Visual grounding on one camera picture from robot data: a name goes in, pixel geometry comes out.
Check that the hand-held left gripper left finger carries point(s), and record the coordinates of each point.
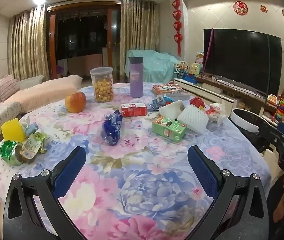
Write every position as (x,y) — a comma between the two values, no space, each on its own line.
(69,172)

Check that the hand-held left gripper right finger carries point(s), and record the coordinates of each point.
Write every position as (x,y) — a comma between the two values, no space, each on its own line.
(204,172)

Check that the white bin with black bag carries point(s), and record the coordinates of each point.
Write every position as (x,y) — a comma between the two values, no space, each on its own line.
(244,120)

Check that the red snack wrapper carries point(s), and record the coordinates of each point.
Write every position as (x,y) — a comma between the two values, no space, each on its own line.
(196,102)

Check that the red white milk carton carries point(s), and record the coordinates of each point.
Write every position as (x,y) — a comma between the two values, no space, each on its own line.
(134,110)

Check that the toy telephone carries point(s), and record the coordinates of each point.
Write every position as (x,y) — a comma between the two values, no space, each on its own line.
(272,100)

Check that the green white snack wrapper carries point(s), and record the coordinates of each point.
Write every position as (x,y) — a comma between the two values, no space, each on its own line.
(33,142)

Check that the green drink carton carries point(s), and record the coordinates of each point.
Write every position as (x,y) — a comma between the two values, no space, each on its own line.
(168,128)

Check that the pale blue candy wrapper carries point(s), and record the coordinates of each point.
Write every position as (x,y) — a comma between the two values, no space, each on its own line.
(31,128)

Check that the white red plastic wrapper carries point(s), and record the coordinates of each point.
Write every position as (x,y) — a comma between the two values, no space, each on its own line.
(214,112)

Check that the floral tablecloth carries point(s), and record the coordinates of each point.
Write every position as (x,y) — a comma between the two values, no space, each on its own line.
(137,170)

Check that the red yellow apple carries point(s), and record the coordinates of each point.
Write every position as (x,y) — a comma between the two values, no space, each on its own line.
(75,102)

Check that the white brown television cabinet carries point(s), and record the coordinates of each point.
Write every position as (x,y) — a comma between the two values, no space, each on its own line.
(206,90)

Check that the black flat television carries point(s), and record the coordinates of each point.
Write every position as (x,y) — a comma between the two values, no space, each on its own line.
(241,60)

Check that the orange spine book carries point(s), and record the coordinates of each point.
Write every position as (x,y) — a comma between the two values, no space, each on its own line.
(179,94)

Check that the blue orange snack wrapper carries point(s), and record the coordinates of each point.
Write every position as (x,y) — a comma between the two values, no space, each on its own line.
(165,100)

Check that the peach plush cushion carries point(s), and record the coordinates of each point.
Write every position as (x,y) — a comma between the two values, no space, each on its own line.
(44,90)

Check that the clear jar of snack balls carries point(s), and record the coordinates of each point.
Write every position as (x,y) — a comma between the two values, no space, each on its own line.
(102,90)

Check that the stack of books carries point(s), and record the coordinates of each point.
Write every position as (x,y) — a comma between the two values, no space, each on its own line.
(168,88)

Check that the blue toy base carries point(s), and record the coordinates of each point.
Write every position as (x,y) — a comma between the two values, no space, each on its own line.
(190,78)

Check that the colourful toy house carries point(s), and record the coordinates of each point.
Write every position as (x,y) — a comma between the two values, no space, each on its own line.
(195,69)

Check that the pink stick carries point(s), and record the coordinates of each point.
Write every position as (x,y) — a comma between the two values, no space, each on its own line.
(208,52)

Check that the ferris wheel toy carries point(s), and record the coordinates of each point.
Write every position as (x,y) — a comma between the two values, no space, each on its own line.
(181,68)

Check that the pink striped pillow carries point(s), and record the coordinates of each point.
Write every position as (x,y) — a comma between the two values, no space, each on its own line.
(5,87)

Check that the pink cloth covered table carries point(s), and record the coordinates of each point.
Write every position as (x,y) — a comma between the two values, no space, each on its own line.
(87,63)

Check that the purple thermos bottle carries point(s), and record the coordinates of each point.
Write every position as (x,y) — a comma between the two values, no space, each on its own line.
(136,80)

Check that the teal cloth covered furniture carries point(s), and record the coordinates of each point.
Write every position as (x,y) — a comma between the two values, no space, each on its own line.
(154,65)

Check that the beige patterned curtain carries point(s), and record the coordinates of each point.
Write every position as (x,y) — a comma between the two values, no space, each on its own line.
(137,30)
(29,45)

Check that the red hanging knot decoration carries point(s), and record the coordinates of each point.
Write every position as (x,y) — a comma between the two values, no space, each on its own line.
(177,26)

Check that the small red wall sticker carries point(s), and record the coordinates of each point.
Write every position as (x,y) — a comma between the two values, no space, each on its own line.
(263,8)

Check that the round red wall sticker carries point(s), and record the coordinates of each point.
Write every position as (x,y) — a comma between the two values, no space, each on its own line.
(240,8)

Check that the wooden frame glass door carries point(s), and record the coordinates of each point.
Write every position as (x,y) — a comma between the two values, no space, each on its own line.
(82,37)

